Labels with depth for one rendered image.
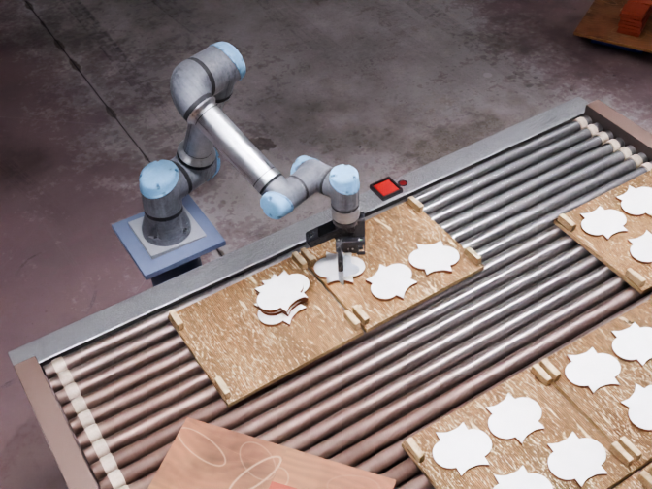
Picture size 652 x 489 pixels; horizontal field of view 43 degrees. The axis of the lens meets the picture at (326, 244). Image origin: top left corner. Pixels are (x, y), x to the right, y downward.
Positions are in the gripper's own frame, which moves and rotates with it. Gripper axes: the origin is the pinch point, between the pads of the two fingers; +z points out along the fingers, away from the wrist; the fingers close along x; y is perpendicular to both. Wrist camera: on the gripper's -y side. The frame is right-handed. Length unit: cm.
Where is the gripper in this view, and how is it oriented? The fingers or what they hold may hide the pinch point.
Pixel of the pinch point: (340, 268)
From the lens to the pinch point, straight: 238.6
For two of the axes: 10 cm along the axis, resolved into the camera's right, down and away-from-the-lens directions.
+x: -0.2, -7.0, 7.1
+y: 10.0, -0.4, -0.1
